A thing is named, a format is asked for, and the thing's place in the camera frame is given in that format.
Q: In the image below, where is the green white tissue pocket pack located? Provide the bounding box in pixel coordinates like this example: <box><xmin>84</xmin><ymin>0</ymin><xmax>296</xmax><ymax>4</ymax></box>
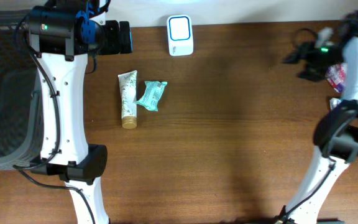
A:
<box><xmin>329</xmin><ymin>98</ymin><xmax>342</xmax><ymax>110</ymax></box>

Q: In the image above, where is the white barcode scanner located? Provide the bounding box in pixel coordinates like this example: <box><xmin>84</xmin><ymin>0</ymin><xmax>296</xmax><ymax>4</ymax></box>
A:
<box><xmin>167</xmin><ymin>15</ymin><xmax>194</xmax><ymax>57</ymax></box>

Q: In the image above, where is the grey plastic mesh basket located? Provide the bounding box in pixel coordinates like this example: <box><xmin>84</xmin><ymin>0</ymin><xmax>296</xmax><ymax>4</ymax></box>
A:
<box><xmin>0</xmin><ymin>10</ymin><xmax>44</xmax><ymax>170</ymax></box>

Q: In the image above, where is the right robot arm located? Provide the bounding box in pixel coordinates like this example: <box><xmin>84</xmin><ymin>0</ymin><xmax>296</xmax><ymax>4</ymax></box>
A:
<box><xmin>273</xmin><ymin>10</ymin><xmax>358</xmax><ymax>223</ymax></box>

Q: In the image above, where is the mint green wipes packet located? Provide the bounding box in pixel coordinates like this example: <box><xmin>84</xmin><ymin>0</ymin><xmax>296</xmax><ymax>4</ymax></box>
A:
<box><xmin>136</xmin><ymin>81</ymin><xmax>168</xmax><ymax>111</ymax></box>

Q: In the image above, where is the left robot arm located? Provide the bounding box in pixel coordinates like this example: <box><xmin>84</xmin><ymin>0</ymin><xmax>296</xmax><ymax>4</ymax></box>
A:
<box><xmin>22</xmin><ymin>1</ymin><xmax>132</xmax><ymax>223</ymax></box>

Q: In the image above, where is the white cream tube gold cap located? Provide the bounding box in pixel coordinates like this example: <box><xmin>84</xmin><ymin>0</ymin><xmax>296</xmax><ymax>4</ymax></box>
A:
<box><xmin>117</xmin><ymin>70</ymin><xmax>137</xmax><ymax>129</ymax></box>

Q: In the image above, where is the red floral tissue pack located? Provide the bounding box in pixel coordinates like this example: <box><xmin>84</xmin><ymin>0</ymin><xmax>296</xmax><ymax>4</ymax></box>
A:
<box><xmin>326</xmin><ymin>63</ymin><xmax>347</xmax><ymax>93</ymax></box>

